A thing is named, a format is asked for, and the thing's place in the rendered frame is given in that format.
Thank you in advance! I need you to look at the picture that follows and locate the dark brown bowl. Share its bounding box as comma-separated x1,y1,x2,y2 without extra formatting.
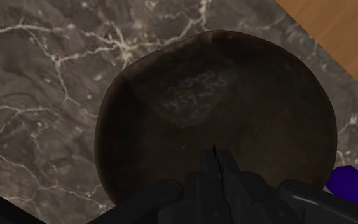
94,30,338,206

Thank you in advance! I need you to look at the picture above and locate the blue object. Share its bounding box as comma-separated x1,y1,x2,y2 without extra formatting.
326,165,358,213

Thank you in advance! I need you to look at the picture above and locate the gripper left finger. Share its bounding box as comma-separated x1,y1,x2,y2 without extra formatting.
88,146,229,224

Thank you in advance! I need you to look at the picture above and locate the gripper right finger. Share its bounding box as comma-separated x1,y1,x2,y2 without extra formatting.
216,149,358,224

